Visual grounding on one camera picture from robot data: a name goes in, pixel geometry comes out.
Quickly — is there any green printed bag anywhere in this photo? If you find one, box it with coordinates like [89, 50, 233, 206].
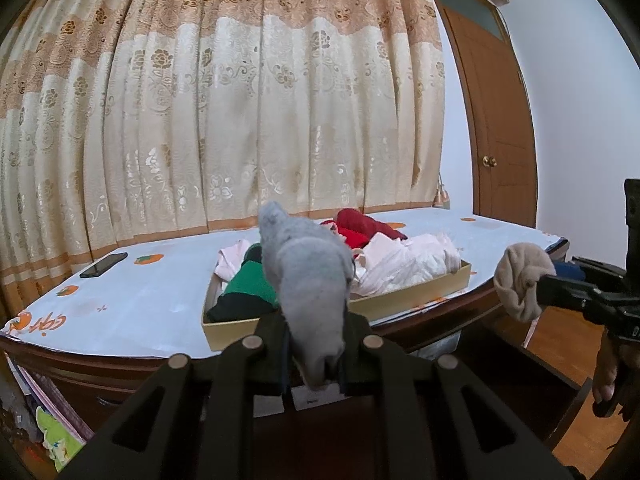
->
[35, 405, 86, 473]

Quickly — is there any green underwear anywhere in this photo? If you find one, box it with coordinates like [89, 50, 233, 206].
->
[220, 244, 281, 311]

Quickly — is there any beige sock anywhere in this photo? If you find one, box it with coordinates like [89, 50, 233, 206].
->
[493, 242, 557, 348]

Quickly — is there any shallow cardboard box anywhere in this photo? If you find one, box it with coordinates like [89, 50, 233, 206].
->
[201, 257, 472, 352]

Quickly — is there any wooden table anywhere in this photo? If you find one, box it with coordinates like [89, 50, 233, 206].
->
[0, 237, 571, 480]

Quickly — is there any cream patterned curtain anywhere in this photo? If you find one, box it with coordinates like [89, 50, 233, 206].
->
[0, 0, 446, 306]

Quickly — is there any wooden door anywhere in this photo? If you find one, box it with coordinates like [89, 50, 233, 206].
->
[420, 0, 538, 228]

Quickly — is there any wooden drawer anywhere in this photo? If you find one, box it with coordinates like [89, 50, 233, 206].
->
[200, 325, 594, 480]

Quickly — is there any black smartphone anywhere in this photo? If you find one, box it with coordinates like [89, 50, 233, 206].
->
[79, 252, 129, 279]

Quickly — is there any black underwear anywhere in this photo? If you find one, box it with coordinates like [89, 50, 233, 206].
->
[206, 295, 278, 323]

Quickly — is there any white underwear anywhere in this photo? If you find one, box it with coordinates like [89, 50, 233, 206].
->
[350, 232, 461, 297]

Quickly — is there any grey underwear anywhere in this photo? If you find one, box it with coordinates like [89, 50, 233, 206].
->
[257, 201, 357, 391]

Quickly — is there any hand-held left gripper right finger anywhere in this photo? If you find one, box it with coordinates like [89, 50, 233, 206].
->
[340, 310, 576, 480]

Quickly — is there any person's right hand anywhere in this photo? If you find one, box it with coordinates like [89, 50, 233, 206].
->
[592, 332, 623, 403]

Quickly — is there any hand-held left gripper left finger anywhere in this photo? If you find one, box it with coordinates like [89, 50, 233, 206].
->
[60, 312, 291, 480]

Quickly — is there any curtain tassel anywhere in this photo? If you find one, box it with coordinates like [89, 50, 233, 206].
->
[434, 172, 451, 209]

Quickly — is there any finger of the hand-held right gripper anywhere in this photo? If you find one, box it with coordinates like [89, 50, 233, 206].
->
[537, 272, 593, 315]
[552, 256, 628, 286]

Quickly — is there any pale pink underwear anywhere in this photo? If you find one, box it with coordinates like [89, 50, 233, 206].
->
[360, 234, 406, 281]

